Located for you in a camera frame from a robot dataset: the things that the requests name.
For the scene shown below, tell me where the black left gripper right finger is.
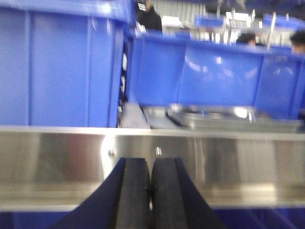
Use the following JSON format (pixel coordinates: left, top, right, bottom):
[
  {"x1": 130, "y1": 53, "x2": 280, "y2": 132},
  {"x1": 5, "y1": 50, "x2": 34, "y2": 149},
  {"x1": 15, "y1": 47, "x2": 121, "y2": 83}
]
[{"x1": 151, "y1": 157, "x2": 226, "y2": 229}]

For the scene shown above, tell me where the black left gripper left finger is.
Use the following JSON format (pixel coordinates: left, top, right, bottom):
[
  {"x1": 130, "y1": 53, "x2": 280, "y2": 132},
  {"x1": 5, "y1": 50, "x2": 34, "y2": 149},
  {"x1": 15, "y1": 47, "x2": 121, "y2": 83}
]
[{"x1": 50, "y1": 158, "x2": 150, "y2": 229}]

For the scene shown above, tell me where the silver metal tray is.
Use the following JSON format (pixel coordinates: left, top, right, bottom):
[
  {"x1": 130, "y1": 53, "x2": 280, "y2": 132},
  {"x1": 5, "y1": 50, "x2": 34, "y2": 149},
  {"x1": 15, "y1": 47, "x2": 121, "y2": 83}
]
[{"x1": 166, "y1": 104, "x2": 305, "y2": 133}]

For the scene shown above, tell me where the large blue upper bin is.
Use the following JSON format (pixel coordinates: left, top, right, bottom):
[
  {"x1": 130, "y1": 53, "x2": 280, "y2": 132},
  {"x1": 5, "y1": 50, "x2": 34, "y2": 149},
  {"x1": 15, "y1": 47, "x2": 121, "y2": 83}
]
[{"x1": 125, "y1": 32, "x2": 305, "y2": 119}]

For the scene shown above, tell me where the person in black jacket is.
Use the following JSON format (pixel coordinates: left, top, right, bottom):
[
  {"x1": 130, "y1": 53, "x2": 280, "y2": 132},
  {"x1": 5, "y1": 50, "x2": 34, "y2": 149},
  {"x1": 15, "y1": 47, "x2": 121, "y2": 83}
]
[{"x1": 134, "y1": 0, "x2": 163, "y2": 31}]

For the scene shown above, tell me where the stainless steel shelf rail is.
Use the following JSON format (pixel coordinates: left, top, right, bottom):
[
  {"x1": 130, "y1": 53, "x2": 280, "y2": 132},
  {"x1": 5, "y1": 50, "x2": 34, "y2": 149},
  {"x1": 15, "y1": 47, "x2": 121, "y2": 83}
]
[{"x1": 0, "y1": 126, "x2": 305, "y2": 211}]

